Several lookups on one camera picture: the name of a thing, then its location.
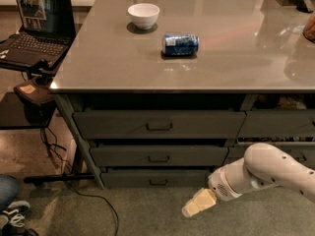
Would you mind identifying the black laptop stand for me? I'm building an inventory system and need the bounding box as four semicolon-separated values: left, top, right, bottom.
0;61;95;187

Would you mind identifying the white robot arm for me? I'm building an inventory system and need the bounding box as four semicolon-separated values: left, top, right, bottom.
182;143;315;217

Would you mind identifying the white ceramic bowl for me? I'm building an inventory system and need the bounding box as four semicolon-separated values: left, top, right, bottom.
127;3;159;30

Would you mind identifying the grey drawer cabinet frame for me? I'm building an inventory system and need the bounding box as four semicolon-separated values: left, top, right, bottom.
56;93;315;188

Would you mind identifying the black floor cable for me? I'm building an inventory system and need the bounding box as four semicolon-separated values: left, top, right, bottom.
39;127;120;236

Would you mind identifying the brown object table edge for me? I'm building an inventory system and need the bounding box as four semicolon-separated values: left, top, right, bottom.
303;14;315;42

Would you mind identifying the black open laptop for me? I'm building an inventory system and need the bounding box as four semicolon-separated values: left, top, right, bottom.
0;0;76;70

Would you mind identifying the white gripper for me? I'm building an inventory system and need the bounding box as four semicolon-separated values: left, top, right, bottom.
182;165;244;217

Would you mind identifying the blue soda can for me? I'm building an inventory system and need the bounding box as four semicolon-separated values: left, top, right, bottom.
161;34;199;56

